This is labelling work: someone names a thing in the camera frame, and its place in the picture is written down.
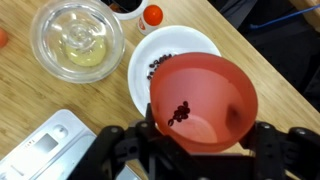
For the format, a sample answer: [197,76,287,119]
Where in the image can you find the white bottle with orange cap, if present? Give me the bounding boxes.
[137,4,164,36]

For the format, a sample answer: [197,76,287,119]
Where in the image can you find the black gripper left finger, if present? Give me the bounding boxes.
[66,103,191,180]

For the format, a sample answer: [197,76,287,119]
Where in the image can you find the glass jar with yellow liquid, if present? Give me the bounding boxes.
[29,0,127,84]

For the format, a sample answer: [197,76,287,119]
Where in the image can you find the small orange cup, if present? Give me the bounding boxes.
[0,27,9,49]

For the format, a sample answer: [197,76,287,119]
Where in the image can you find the white ringed table grommet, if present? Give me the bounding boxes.
[99,0,149,21]

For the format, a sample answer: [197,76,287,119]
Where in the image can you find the red plastic cup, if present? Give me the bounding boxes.
[149,51,259,154]

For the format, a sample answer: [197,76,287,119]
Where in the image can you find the blue cable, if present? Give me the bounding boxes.
[248,3,320,31]

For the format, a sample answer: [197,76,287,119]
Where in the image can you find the white bowl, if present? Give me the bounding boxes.
[127,24,223,118]

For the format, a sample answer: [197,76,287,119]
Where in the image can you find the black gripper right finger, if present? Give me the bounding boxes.
[239,122,320,180]

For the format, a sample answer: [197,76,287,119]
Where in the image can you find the dark red beans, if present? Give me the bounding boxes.
[146,53,192,128]

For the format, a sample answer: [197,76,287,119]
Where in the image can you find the white digital kitchen scale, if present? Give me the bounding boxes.
[0,108,141,180]

